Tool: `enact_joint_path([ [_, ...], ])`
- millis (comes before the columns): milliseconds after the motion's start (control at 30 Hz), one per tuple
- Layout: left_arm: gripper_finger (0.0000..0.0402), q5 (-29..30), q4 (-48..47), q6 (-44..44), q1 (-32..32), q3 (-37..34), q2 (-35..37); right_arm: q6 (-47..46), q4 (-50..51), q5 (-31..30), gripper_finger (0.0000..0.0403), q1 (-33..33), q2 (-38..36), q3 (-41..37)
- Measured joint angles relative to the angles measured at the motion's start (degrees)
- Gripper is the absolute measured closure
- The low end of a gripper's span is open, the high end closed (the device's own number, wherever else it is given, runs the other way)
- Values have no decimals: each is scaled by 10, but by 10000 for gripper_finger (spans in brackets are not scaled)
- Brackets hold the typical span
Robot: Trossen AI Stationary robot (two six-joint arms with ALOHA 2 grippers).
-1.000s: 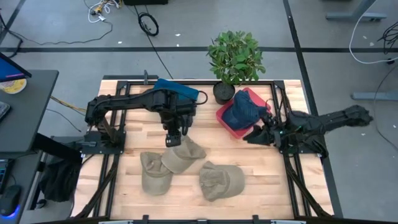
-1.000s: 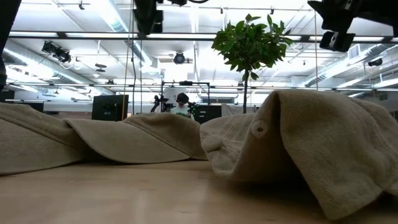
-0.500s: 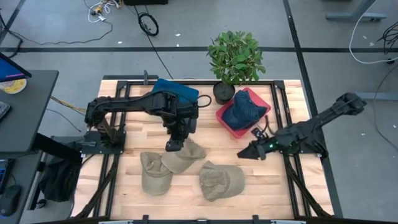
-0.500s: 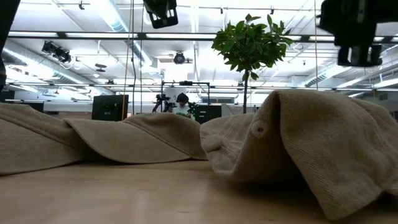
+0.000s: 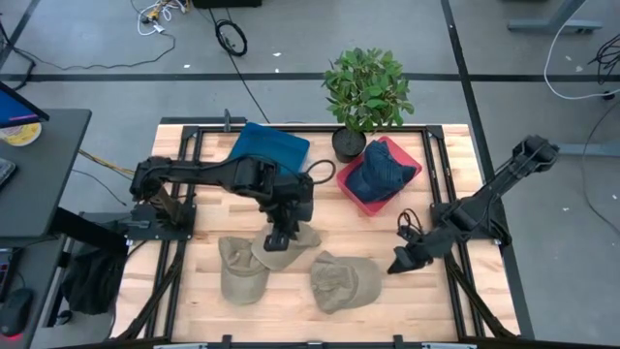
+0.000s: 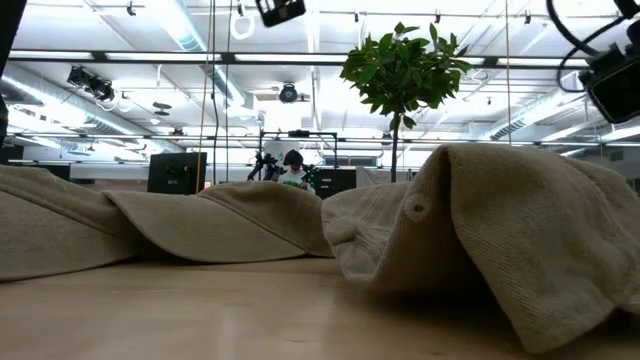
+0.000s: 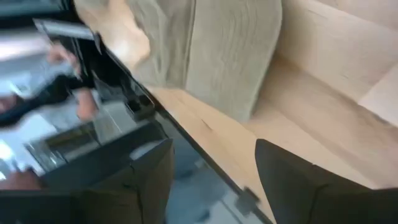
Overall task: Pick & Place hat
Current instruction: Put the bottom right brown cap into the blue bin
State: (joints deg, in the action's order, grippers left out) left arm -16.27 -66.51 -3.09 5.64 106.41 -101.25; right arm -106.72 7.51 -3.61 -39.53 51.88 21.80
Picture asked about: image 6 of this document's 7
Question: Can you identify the silver ventilation duct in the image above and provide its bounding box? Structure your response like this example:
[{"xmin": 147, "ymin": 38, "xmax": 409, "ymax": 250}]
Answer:
[
  {"xmin": 487, "ymin": 89, "xmax": 591, "ymax": 142},
  {"xmin": 0, "ymin": 62, "xmax": 186, "ymax": 154}
]

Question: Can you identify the black double ceiling spotlight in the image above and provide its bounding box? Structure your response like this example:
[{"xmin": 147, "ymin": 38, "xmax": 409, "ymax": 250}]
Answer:
[{"xmin": 66, "ymin": 64, "xmax": 117, "ymax": 104}]

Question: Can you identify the green potted plant black pot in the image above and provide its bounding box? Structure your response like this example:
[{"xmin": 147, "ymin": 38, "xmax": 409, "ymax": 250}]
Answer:
[{"xmin": 339, "ymin": 21, "xmax": 475, "ymax": 184}]

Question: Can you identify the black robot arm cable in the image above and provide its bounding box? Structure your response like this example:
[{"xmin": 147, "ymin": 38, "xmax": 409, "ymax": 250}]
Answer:
[{"xmin": 545, "ymin": 0, "xmax": 624, "ymax": 94}]

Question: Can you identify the black round ceiling spotlight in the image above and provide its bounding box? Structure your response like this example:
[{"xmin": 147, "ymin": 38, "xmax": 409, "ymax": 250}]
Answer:
[{"xmin": 278, "ymin": 82, "xmax": 300, "ymax": 105}]

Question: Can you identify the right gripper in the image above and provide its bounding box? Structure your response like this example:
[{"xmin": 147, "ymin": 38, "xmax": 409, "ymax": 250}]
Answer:
[{"xmin": 579, "ymin": 42, "xmax": 640, "ymax": 125}]

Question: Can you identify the person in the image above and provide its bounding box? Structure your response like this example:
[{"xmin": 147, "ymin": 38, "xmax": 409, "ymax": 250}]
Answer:
[{"xmin": 276, "ymin": 148, "xmax": 317, "ymax": 195}]

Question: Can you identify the black monitor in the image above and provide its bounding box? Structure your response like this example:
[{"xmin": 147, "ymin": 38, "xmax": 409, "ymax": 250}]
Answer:
[{"xmin": 147, "ymin": 151, "xmax": 208, "ymax": 196}]

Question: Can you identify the black hanging cable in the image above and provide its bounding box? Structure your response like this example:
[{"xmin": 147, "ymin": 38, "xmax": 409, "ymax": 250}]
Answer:
[{"xmin": 210, "ymin": 0, "xmax": 221, "ymax": 184}]

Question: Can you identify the black equipment box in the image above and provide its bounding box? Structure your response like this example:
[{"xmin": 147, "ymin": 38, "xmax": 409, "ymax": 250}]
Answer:
[{"xmin": 313, "ymin": 168, "xmax": 358, "ymax": 200}]

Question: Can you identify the yellow hanging cable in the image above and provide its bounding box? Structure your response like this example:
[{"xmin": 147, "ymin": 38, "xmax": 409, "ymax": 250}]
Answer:
[{"xmin": 194, "ymin": 0, "xmax": 214, "ymax": 194}]

